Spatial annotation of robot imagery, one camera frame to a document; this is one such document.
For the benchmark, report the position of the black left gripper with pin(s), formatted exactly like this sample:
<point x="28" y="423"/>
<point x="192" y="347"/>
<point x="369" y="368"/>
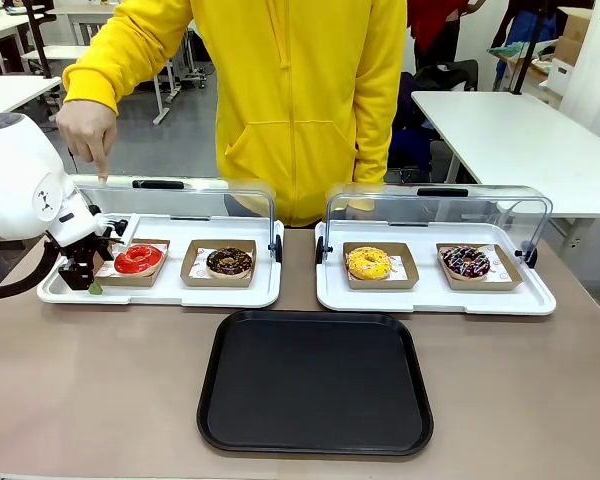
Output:
<point x="82" y="250"/>

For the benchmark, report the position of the cardboard tray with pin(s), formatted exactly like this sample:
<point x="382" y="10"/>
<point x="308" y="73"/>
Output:
<point x="192" y="280"/>
<point x="410" y="281"/>
<point x="505" y="282"/>
<point x="145" y="281"/>

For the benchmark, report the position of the person's right forearm yellow sleeve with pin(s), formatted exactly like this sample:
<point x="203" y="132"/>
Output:
<point x="107" y="65"/>

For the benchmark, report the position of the person's left forearm yellow sleeve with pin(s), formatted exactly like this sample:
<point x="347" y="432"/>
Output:
<point x="375" y="130"/>

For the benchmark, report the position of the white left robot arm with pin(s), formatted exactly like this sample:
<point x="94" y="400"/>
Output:
<point x="15" y="170"/>

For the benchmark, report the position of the red glazed donut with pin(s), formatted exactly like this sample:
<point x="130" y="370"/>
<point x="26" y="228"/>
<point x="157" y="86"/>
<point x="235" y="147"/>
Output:
<point x="130" y="267"/>

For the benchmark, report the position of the white display tray base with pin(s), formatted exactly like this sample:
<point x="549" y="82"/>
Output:
<point x="430" y="302"/>
<point x="170" y="295"/>

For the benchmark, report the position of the cardboard tray under chocolate donut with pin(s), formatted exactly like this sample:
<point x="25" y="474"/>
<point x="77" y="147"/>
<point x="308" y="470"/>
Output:
<point x="192" y="280"/>

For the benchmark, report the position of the chocolate donut with sprinkles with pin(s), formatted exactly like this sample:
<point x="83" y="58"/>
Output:
<point x="219" y="267"/>

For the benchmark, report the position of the black serving tray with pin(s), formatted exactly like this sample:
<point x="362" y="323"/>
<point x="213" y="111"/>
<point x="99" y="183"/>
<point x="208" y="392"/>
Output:
<point x="315" y="385"/>

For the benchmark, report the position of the yellow glazed donut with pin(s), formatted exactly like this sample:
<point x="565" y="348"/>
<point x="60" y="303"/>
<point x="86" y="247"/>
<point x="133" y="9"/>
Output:
<point x="360" y="270"/>

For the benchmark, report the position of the cardboard tray under yellow donut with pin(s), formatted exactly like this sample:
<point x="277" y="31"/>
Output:
<point x="410" y="281"/>

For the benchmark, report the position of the dark donut with pink stripes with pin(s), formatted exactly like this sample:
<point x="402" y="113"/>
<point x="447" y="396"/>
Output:
<point x="452" y="267"/>

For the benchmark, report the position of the cardboard tray under striped donut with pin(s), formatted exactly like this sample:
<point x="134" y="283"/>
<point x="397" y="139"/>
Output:
<point x="505" y="282"/>

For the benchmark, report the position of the person's right hand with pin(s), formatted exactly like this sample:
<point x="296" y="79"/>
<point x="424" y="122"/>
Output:
<point x="85" y="130"/>

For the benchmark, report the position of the small white table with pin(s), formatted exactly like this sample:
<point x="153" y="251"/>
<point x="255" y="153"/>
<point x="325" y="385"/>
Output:
<point x="10" y="92"/>

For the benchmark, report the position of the black pole stand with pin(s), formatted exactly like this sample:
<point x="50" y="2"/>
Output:
<point x="40" y="35"/>
<point x="525" y="45"/>

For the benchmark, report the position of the white desk with legs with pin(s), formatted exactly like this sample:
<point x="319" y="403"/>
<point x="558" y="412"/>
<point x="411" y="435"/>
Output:
<point x="80" y="20"/>

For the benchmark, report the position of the person torso yellow hoodie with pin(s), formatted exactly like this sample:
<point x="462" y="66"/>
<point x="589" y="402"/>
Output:
<point x="300" y="100"/>

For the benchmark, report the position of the blue chair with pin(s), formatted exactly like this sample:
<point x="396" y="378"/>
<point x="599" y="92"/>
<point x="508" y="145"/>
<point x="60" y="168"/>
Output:
<point x="412" y="130"/>

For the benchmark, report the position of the person in red top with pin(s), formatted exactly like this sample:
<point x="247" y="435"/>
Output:
<point x="440" y="25"/>

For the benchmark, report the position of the large white table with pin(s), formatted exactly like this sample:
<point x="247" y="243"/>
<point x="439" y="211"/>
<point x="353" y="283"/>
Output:
<point x="520" y="145"/>

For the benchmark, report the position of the white storage box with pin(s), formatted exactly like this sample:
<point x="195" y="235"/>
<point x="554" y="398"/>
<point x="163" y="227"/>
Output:
<point x="564" y="74"/>

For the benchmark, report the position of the brown cardboard box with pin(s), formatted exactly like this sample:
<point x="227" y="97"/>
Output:
<point x="575" y="35"/>

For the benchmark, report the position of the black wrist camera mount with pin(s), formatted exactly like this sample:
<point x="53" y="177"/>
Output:
<point x="112" y="226"/>

